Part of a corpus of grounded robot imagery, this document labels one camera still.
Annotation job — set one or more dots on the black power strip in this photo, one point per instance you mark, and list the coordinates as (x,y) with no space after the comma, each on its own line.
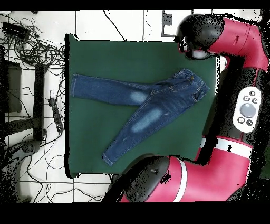
(56,114)

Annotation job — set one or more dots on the dark square case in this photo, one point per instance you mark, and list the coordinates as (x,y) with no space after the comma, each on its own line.
(12,88)

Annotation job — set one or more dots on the dark green table cloth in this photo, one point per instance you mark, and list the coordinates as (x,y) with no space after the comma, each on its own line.
(105,59)

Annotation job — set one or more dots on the black stand bar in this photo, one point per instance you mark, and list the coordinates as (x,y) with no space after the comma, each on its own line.
(39,101)

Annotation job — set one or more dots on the black flat box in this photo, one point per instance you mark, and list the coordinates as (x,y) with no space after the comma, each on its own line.
(14,28)

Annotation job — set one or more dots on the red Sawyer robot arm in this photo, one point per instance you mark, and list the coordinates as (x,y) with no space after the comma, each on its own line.
(211,175)

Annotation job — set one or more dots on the grey square frame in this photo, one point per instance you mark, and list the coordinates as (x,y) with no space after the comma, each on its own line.
(166,27)

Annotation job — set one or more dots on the grey wheeled stand leg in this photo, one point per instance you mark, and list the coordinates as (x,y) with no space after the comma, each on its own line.
(27,148)

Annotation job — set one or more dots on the blue denim jeans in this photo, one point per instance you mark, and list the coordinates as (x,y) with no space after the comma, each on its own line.
(158,101)

